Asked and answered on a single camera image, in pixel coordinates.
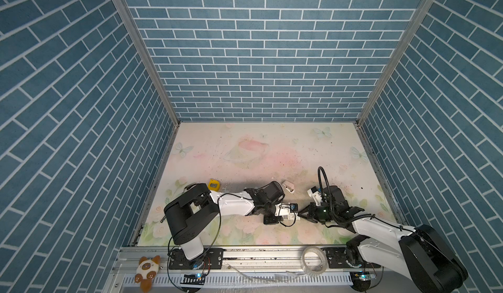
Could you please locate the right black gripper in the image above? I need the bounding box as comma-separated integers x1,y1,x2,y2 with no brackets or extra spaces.
296,201,337,224

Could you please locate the pink stapler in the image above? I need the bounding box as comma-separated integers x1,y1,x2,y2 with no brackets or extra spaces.
282,180,295,194

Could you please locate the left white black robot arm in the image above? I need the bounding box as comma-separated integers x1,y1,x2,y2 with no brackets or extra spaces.
164,181,298,261

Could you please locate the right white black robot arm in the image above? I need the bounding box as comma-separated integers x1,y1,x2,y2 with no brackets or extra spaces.
297,186,468,292

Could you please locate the clear tape roll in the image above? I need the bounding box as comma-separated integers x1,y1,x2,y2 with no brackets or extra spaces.
301,246,328,277

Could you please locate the yellow tape measure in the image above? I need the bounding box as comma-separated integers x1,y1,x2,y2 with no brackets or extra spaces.
208,179,221,192

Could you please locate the plush panda toy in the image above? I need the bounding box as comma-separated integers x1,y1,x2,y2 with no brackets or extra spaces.
134,255,161,293

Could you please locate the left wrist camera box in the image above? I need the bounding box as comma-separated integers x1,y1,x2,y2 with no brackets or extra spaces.
275,203,298,220

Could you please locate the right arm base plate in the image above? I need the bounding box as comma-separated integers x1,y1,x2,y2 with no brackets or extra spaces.
322,246,381,271

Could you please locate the aluminium front rail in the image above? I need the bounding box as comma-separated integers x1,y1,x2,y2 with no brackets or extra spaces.
113,245,362,273

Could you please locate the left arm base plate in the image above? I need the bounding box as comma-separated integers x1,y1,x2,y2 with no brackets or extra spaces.
168,248,225,270

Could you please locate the white slotted cable duct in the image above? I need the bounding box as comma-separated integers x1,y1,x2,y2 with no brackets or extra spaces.
121,273,354,288

